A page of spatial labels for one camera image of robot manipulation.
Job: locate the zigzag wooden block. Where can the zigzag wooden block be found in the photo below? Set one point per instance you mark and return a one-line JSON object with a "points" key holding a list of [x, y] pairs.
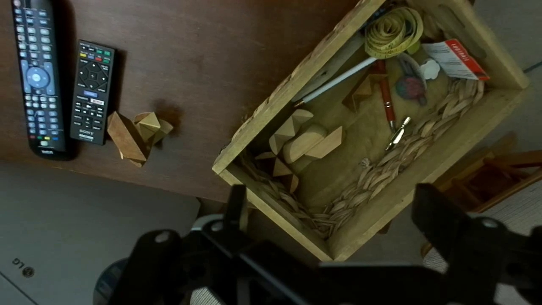
{"points": [[358, 93]]}

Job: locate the white portable air conditioner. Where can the white portable air conditioner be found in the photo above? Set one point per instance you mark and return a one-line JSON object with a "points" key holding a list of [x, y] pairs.
{"points": [[73, 225]]}

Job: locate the red white paper tag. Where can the red white paper tag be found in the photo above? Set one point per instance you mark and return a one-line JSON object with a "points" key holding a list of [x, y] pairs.
{"points": [[456, 59]]}

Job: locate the wedge shaped wooden block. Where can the wedge shaped wooden block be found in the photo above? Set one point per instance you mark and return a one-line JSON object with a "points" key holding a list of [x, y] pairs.
{"points": [[288, 128]]}

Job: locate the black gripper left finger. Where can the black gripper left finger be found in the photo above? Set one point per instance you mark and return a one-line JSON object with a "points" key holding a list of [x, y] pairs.
{"points": [[238, 205]]}

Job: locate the small silver metal clip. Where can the small silver metal clip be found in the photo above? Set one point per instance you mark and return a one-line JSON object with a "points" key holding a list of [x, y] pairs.
{"points": [[399, 132]]}

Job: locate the woven rectangular basket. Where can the woven rectangular basket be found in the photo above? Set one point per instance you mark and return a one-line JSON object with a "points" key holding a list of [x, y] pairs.
{"points": [[395, 186]]}

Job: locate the dark wood side table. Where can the dark wood side table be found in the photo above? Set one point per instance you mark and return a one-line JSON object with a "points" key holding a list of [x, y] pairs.
{"points": [[197, 56]]}

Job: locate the short black remote control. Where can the short black remote control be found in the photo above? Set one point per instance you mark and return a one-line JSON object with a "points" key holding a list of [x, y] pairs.
{"points": [[92, 93]]}

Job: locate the yellow rolled woven ribbon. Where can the yellow rolled woven ribbon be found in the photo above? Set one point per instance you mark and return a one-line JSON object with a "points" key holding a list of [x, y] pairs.
{"points": [[392, 30]]}

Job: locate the blue white tube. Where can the blue white tube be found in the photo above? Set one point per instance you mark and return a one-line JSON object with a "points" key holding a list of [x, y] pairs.
{"points": [[339, 78]]}

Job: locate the long black remote control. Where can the long black remote control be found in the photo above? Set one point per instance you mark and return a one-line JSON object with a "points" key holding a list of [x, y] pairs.
{"points": [[38, 78]]}

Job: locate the angled brown wooden block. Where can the angled brown wooden block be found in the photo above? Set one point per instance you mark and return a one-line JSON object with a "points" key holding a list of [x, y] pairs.
{"points": [[280, 169]]}

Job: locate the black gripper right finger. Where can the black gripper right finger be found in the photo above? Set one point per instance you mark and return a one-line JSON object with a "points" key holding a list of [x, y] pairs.
{"points": [[441, 222]]}

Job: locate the teal pink felt ball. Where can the teal pink felt ball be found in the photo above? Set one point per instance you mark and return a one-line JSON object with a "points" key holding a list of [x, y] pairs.
{"points": [[410, 88]]}

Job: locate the red stick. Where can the red stick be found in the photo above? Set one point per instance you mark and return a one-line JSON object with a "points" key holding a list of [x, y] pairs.
{"points": [[387, 101]]}

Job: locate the half round wooden block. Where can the half round wooden block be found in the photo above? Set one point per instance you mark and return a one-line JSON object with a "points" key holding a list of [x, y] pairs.
{"points": [[307, 144]]}

